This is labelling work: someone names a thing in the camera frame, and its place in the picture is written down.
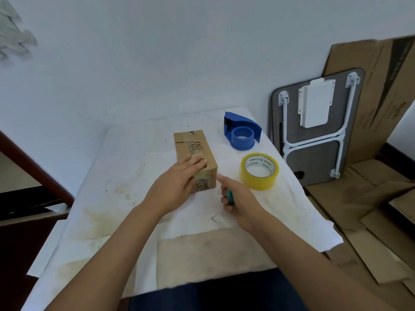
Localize person's left hand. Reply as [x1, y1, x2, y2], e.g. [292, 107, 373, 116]
[140, 154, 208, 218]

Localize blue tape dispenser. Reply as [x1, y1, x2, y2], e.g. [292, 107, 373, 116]
[223, 111, 262, 151]

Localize large flattened cardboard sheet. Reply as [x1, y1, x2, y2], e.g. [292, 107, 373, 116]
[321, 35, 415, 166]

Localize person's right hand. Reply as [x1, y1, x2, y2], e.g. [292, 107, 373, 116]
[216, 173, 270, 234]

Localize person's left forearm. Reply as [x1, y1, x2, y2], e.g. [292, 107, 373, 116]
[45, 203, 163, 311]

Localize grey jagged wall decoration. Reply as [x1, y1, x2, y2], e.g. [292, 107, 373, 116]
[0, 0, 38, 62]

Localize dark brown wooden rail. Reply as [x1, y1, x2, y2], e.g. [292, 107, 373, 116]
[0, 129, 76, 208]

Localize grey folding table white legs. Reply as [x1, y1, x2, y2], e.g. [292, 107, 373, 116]
[268, 68, 366, 187]

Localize stained white table cover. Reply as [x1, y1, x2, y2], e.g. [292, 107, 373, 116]
[21, 106, 344, 311]

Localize pile of flattened cardboard pieces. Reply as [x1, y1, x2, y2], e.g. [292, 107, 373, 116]
[304, 158, 415, 311]

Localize person's dark blue trousers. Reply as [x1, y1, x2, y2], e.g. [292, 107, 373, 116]
[128, 267, 309, 311]

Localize yellow packing tape roll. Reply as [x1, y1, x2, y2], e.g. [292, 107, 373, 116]
[240, 153, 279, 191]

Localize person's right forearm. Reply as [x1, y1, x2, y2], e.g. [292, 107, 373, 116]
[239, 213, 397, 311]

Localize taped brown cardboard box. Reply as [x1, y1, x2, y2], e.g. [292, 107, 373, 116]
[173, 129, 218, 193]

